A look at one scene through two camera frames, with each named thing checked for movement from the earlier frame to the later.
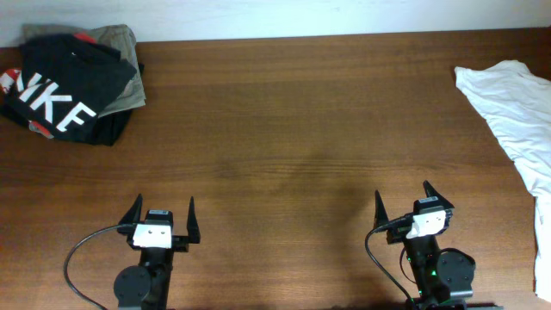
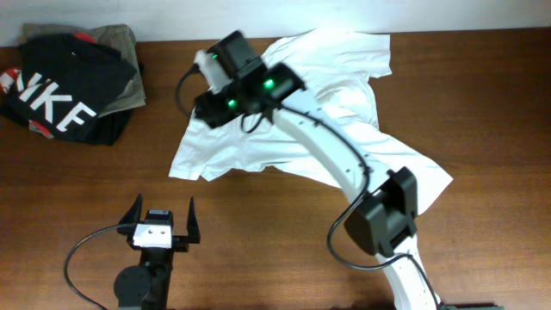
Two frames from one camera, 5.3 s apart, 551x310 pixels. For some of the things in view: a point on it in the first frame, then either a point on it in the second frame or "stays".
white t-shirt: x=519 y=102 -> x=337 y=70
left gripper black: x=182 y=243 stays
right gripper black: x=380 y=216 -> x=213 y=110
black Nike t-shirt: x=61 y=83 stays
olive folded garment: x=119 y=38 stays
